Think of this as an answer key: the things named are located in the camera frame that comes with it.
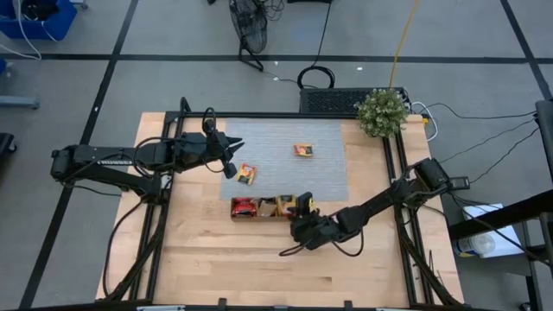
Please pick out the wooden tea organizer box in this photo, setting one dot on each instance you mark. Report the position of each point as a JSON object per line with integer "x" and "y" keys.
{"x": 259, "y": 219}

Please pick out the orange tea packet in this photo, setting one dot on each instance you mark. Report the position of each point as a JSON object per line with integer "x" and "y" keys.
{"x": 286, "y": 203}
{"x": 246, "y": 174}
{"x": 303, "y": 150}

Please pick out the green potted plant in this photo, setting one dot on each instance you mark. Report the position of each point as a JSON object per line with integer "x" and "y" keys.
{"x": 382, "y": 113}

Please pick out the grey woven placemat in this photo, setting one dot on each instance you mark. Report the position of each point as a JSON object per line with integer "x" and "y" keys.
{"x": 276, "y": 142}

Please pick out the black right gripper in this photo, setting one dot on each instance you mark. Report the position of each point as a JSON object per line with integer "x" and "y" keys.
{"x": 317, "y": 231}

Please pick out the white paper sheet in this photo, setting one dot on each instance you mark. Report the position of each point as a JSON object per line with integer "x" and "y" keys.
{"x": 501, "y": 242}

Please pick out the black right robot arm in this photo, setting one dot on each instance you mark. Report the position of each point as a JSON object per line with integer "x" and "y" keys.
{"x": 389, "y": 196}

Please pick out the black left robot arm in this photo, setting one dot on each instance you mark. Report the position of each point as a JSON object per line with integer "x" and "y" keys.
{"x": 108, "y": 157}

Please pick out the white labelled can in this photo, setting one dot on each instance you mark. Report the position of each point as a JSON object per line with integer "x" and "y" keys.
{"x": 473, "y": 246}

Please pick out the black wheeled object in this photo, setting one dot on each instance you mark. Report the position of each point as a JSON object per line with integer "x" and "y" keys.
{"x": 6, "y": 144}

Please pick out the grey metal base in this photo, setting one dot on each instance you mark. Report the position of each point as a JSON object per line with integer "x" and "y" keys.
{"x": 19, "y": 102}

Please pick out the black shelf frame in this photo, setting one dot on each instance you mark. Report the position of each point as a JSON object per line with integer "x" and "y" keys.
{"x": 497, "y": 218}

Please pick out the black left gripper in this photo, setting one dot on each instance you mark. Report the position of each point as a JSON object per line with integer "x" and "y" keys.
{"x": 198, "y": 151}

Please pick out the black floor fan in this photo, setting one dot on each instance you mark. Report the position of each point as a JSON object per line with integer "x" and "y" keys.
{"x": 248, "y": 21}

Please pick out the black perforated computer case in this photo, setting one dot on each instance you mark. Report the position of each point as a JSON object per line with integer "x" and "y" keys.
{"x": 328, "y": 100}

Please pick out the black metal table frame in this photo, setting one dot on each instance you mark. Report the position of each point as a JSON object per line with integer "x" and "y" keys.
{"x": 259, "y": 115}

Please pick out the large blue bin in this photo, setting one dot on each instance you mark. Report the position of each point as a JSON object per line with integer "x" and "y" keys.
{"x": 60, "y": 26}

